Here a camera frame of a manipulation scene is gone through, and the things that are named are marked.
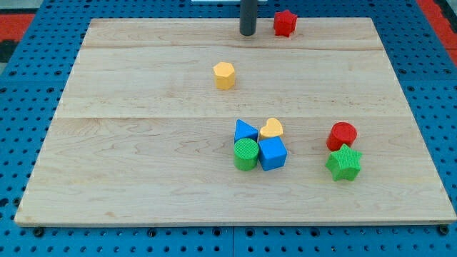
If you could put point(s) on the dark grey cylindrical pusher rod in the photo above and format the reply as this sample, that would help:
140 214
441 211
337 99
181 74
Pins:
248 16

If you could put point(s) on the red star block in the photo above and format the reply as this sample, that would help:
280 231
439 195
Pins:
284 23

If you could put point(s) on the green star block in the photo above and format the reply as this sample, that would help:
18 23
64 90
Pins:
344 164

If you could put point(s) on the yellow hexagon block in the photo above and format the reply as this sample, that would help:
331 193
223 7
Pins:
224 75

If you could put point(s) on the blue triangle block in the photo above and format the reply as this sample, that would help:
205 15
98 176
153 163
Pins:
244 130

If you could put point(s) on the yellow heart block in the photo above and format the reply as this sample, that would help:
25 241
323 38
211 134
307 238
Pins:
272 128

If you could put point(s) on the light wooden board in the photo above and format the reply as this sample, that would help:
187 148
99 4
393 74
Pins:
143 138

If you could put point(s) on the green cylinder block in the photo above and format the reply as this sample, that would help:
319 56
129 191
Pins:
245 154

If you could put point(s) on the blue cube block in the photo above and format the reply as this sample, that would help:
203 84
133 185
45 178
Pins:
272 153

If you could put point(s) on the red cylinder block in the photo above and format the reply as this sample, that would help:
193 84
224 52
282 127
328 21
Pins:
341 133

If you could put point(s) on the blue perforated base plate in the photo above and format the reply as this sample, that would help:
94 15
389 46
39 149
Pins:
35 76

